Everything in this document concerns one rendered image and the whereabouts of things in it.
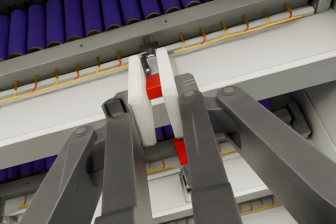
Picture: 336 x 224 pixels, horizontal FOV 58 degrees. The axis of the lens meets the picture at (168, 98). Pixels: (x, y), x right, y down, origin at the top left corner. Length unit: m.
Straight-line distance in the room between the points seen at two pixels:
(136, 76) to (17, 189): 0.35
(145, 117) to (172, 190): 0.29
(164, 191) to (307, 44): 0.26
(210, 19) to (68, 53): 0.14
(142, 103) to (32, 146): 0.18
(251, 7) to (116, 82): 0.14
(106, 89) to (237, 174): 0.23
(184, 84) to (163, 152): 0.26
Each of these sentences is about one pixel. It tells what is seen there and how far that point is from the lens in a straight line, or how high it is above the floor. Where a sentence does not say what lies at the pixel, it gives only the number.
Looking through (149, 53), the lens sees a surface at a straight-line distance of 0.26.
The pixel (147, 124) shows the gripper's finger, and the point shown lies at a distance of 0.16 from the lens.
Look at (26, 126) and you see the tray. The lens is 0.31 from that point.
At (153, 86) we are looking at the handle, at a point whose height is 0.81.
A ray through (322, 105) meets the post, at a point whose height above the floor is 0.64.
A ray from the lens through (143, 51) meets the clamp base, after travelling 0.27.
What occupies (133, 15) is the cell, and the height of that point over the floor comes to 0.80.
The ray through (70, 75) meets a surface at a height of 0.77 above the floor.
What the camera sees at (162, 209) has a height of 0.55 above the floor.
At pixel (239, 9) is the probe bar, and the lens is 0.30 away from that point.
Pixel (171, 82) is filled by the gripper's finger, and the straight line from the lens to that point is 0.16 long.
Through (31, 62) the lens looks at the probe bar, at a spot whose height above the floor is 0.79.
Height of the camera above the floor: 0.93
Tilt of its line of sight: 43 degrees down
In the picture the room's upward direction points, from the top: 17 degrees counter-clockwise
